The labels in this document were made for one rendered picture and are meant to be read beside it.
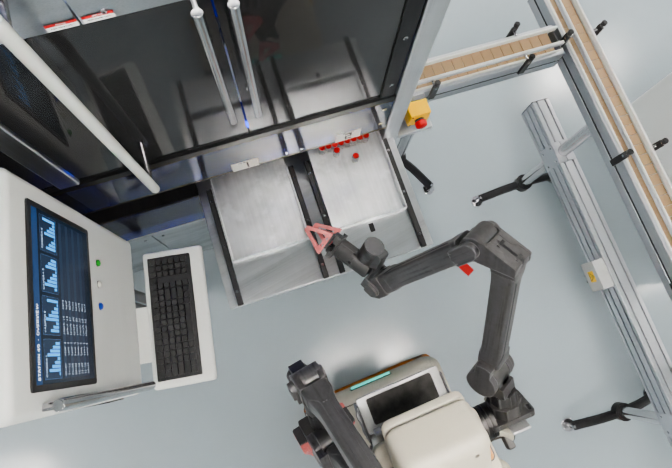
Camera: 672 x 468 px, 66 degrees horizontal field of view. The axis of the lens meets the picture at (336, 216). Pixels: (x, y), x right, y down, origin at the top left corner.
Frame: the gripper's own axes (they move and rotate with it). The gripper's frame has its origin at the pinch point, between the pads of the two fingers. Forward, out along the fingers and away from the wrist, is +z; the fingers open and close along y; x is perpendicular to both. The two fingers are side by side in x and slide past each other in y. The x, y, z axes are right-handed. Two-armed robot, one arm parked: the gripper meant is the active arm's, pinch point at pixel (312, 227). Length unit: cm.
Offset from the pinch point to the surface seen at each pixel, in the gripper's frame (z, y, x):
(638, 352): -124, -79, -20
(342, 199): 1.6, -31.6, -7.2
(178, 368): 11, -8, 64
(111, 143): 39, 42, 2
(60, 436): 49, -57, 158
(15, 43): 39, 75, -12
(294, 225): 9.1, -25.0, 8.4
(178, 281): 29, -15, 45
